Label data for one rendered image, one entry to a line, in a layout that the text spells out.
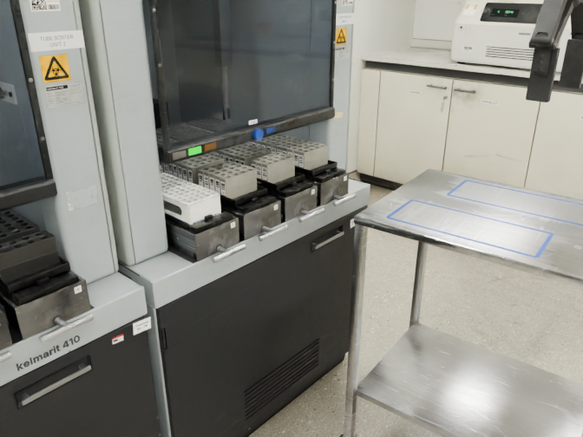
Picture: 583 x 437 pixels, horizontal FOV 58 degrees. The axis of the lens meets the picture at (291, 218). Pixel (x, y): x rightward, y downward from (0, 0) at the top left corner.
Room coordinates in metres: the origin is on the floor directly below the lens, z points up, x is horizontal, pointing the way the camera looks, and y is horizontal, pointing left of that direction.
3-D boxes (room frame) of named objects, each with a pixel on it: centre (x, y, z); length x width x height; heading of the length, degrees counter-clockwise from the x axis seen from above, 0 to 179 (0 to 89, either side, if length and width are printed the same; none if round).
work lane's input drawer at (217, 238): (1.35, 0.41, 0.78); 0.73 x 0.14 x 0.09; 48
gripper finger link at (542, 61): (0.71, -0.32, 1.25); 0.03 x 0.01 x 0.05; 138
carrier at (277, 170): (1.42, 0.04, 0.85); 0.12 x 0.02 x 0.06; 137
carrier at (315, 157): (1.54, -0.07, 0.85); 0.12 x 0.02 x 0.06; 137
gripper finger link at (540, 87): (0.72, -0.33, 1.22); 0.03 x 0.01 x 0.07; 48
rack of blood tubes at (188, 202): (1.26, 0.31, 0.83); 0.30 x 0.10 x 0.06; 48
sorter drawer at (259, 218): (1.47, 0.31, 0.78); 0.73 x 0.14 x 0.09; 48
